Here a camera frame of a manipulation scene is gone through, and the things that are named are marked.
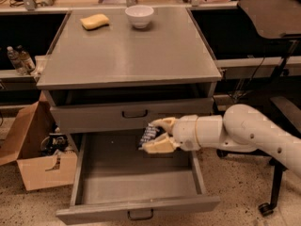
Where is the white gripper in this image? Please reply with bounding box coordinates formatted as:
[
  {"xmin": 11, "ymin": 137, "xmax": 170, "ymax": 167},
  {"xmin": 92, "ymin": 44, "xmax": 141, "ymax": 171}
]
[{"xmin": 142, "ymin": 115, "xmax": 198, "ymax": 153}]

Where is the dark blue snack bar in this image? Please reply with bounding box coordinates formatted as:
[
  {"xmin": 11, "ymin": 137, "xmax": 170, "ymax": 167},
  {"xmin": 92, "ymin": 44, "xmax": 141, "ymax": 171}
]
[{"xmin": 138, "ymin": 124, "xmax": 161, "ymax": 149}]

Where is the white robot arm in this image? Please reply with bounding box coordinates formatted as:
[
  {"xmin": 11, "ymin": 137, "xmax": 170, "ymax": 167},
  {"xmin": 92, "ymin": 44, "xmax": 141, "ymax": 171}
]
[{"xmin": 140, "ymin": 105, "xmax": 301, "ymax": 176}]

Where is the closed grey middle drawer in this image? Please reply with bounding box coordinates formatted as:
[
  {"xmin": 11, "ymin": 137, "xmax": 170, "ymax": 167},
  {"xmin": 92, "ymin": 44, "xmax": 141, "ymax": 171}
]
[{"xmin": 51, "ymin": 98, "xmax": 214, "ymax": 134}]

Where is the open grey bottom drawer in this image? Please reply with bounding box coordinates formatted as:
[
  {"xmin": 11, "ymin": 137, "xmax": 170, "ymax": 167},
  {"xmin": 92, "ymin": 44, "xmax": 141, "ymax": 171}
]
[{"xmin": 56, "ymin": 129, "xmax": 220, "ymax": 225}]

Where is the grey drawer cabinet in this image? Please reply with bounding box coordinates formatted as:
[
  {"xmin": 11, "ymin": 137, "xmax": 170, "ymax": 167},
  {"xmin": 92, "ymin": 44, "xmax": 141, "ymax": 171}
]
[{"xmin": 36, "ymin": 6, "xmax": 223, "ymax": 144}]

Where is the white ceramic bowl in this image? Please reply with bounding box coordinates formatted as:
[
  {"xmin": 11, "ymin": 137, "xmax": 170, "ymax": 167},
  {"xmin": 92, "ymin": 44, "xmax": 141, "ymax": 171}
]
[{"xmin": 125, "ymin": 5, "xmax": 154, "ymax": 28}]

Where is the open cardboard box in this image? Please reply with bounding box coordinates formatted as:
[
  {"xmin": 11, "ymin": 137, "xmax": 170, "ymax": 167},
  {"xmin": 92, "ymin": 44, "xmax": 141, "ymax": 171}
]
[{"xmin": 0, "ymin": 94, "xmax": 77, "ymax": 191}]

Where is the yellow sponge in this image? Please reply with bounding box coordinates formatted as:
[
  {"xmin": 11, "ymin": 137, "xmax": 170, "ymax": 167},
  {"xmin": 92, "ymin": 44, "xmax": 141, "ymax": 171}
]
[{"xmin": 81, "ymin": 14, "xmax": 109, "ymax": 30}]

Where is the brown plastic bottle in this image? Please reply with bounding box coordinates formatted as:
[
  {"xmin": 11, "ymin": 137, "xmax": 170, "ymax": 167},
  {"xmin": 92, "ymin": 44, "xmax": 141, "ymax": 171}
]
[{"xmin": 16, "ymin": 45, "xmax": 36, "ymax": 73}]

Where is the black office chair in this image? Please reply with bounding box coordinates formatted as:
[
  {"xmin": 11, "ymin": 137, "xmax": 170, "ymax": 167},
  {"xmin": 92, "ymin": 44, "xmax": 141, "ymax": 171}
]
[{"xmin": 224, "ymin": 0, "xmax": 301, "ymax": 217}]

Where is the clear plastic water bottle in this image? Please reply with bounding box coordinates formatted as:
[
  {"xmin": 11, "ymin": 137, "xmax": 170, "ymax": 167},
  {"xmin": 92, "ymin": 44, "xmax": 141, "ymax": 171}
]
[{"xmin": 7, "ymin": 46, "xmax": 28, "ymax": 75}]

